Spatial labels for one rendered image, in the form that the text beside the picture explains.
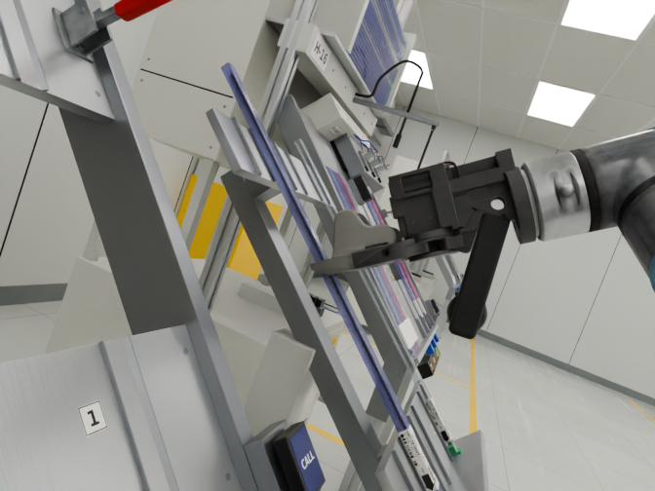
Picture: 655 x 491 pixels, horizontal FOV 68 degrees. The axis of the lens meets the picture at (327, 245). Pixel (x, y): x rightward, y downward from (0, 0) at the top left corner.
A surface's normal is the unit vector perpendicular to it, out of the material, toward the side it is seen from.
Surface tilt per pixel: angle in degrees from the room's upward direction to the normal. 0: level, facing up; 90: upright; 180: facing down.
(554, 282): 90
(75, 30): 90
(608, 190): 99
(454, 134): 90
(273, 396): 90
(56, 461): 47
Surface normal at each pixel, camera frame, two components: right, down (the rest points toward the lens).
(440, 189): -0.29, -0.03
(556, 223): -0.08, 0.62
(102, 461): 0.89, -0.39
